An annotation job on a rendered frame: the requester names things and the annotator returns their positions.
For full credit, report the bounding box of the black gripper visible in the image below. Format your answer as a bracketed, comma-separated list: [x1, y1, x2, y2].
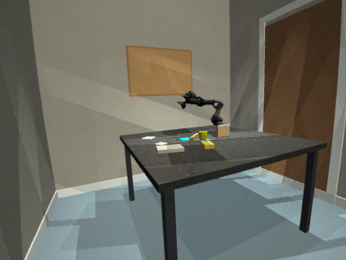
[177, 91, 195, 109]

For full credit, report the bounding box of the yellow cup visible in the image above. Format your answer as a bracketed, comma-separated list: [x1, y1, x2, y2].
[199, 131, 207, 140]

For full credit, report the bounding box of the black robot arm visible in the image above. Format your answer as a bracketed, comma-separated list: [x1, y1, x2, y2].
[192, 93, 224, 126]

